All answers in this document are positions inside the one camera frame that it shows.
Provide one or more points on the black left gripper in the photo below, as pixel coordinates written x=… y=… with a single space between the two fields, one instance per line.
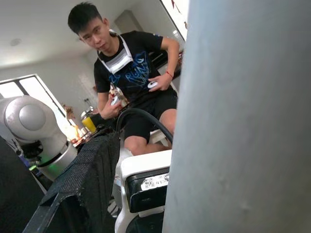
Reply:
x=145 y=199

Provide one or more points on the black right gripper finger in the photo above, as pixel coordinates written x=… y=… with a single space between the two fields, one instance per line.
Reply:
x=82 y=184

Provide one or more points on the white hand controller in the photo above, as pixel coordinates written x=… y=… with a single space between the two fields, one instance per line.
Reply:
x=152 y=85
x=115 y=100

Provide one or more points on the white plastic table leg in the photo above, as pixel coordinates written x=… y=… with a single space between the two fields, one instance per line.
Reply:
x=243 y=121

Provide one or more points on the person right hand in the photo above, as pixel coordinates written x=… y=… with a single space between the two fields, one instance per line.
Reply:
x=109 y=110

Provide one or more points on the person left hand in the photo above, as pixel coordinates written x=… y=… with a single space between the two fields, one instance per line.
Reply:
x=164 y=81

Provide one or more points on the yellow liquid jar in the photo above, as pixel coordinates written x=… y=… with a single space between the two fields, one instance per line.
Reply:
x=88 y=125

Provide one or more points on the white seat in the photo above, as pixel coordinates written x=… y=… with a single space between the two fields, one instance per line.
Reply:
x=158 y=136

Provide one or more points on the dark framed window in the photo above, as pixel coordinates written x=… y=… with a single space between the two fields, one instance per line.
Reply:
x=29 y=85

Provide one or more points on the white face mask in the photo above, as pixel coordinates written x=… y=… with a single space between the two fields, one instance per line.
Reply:
x=116 y=63

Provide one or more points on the man in black t-shirt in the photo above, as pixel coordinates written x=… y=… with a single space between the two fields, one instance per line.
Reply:
x=131 y=53

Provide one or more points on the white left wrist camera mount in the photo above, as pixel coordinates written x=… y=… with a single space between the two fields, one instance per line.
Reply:
x=143 y=162

